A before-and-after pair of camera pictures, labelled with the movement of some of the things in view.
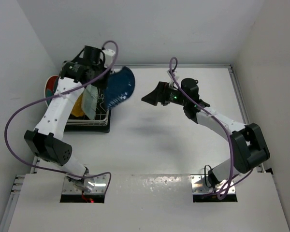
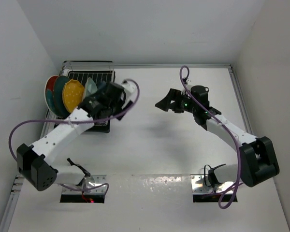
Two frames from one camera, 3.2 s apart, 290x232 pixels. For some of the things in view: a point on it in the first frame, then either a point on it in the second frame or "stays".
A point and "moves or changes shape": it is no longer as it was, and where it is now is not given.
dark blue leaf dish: [120, 86] moves or changes shape
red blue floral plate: [50, 87] stays
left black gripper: [102, 84] → [119, 109]
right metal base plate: [199, 186] stays
